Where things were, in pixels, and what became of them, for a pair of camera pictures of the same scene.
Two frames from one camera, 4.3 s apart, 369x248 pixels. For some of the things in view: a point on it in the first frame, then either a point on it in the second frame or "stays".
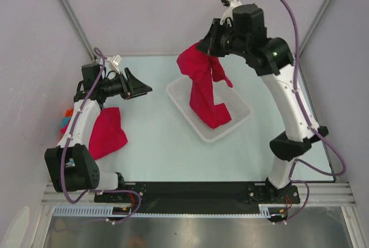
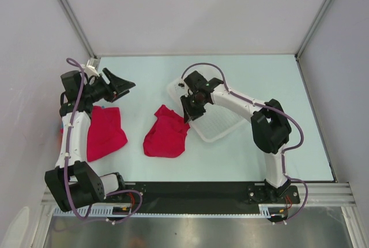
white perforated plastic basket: [179, 90] stays
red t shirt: [201, 67] to [166, 138]
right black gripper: [208, 44] to [191, 114]
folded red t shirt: [106, 135] stays
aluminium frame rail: [331, 194] stays
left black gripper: [132, 87] to [117, 87]
